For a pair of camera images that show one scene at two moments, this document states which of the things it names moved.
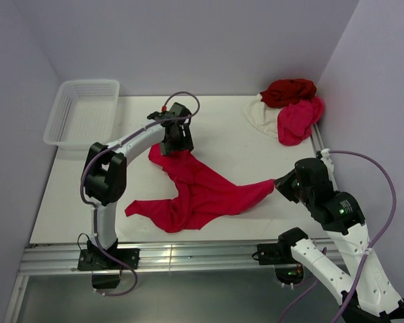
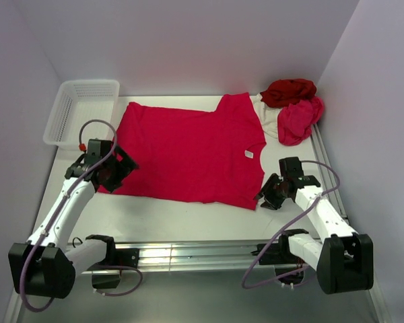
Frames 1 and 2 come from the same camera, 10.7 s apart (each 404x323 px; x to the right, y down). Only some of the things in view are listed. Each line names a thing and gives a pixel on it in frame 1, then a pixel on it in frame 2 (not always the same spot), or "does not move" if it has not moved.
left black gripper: (186, 142) -> (126, 165)
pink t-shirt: (295, 121) does not move
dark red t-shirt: (281, 93) does not move
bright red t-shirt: (202, 194) -> (191, 156)
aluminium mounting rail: (170, 258) does not move
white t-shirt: (262, 118) does not move
